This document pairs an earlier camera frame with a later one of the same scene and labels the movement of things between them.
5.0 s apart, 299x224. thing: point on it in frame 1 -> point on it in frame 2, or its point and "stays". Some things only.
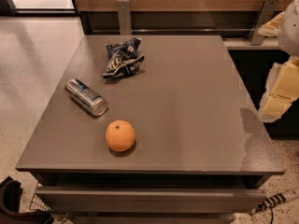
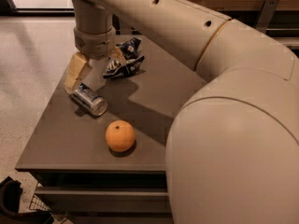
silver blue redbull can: (93, 103) stays
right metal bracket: (266, 14) stays
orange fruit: (120, 135) stays
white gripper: (290, 32) -> (94, 44)
